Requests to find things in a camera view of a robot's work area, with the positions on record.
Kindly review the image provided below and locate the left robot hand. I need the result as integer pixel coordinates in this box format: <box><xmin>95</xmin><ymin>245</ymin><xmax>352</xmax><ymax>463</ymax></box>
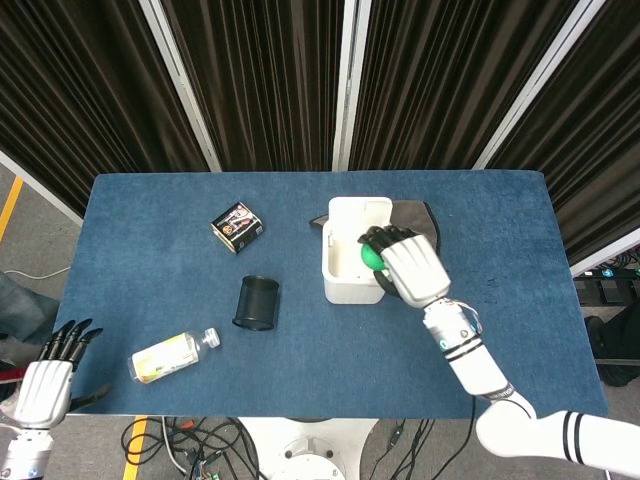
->
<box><xmin>13</xmin><ymin>318</ymin><xmax>113</xmax><ymax>430</ymax></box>

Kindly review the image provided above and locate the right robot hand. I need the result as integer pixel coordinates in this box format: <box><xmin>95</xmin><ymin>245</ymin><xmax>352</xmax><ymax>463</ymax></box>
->
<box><xmin>357</xmin><ymin>224</ymin><xmax>453</xmax><ymax>308</ymax></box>

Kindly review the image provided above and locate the green ball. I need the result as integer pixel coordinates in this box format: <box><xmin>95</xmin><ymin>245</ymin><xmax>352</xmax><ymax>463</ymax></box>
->
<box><xmin>360</xmin><ymin>243</ymin><xmax>391</xmax><ymax>273</ymax></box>

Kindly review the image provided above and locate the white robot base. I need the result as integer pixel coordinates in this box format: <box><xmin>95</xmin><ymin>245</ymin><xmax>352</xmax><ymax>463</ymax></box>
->
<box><xmin>238</xmin><ymin>416</ymin><xmax>380</xmax><ymax>480</ymax></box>

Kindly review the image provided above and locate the white square container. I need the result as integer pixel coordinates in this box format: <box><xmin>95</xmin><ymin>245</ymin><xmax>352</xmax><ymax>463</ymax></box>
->
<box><xmin>321</xmin><ymin>196</ymin><xmax>394</xmax><ymax>306</ymax></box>

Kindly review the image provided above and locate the grey brown cloth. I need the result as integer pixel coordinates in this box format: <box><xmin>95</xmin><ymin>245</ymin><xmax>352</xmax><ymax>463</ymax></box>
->
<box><xmin>308</xmin><ymin>199</ymin><xmax>442</xmax><ymax>257</ymax></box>

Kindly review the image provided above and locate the clear plastic drink bottle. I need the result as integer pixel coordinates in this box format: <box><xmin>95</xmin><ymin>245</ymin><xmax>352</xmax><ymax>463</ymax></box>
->
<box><xmin>126</xmin><ymin>327</ymin><xmax>222</xmax><ymax>385</ymax></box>

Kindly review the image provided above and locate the blue table mat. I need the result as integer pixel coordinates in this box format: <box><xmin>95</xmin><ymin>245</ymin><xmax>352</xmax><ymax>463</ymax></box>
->
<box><xmin>47</xmin><ymin>170</ymin><xmax>611</xmax><ymax>419</ymax></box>

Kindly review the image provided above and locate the black mesh pen cup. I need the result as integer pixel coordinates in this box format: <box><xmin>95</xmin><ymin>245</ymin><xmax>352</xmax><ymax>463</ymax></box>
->
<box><xmin>231</xmin><ymin>275</ymin><xmax>281</xmax><ymax>333</ymax></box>

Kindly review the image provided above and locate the black printed small box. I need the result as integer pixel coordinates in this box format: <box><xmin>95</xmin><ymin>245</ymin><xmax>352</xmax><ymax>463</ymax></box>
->
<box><xmin>209</xmin><ymin>201</ymin><xmax>267</xmax><ymax>256</ymax></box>

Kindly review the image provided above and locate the black pleated curtain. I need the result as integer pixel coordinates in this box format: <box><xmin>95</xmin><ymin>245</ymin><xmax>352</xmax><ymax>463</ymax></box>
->
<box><xmin>487</xmin><ymin>0</ymin><xmax>640</xmax><ymax>267</ymax></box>
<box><xmin>347</xmin><ymin>0</ymin><xmax>581</xmax><ymax>172</ymax></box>
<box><xmin>0</xmin><ymin>0</ymin><xmax>211</xmax><ymax>218</ymax></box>
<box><xmin>160</xmin><ymin>0</ymin><xmax>346</xmax><ymax>174</ymax></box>

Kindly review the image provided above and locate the white floor cable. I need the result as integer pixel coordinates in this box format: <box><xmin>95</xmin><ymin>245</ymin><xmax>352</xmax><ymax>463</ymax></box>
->
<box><xmin>0</xmin><ymin>265</ymin><xmax>71</xmax><ymax>281</ymax></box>

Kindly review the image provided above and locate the black cable bundle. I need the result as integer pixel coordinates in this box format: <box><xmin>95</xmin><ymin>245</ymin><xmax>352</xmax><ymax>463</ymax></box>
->
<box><xmin>120</xmin><ymin>415</ymin><xmax>261</xmax><ymax>480</ymax></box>

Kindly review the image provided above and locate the white partition frame post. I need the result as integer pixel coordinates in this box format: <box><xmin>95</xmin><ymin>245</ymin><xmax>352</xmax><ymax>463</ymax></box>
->
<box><xmin>137</xmin><ymin>0</ymin><xmax>223</xmax><ymax>174</ymax></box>
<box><xmin>471</xmin><ymin>0</ymin><xmax>606</xmax><ymax>171</ymax></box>
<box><xmin>331</xmin><ymin>0</ymin><xmax>373</xmax><ymax>172</ymax></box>

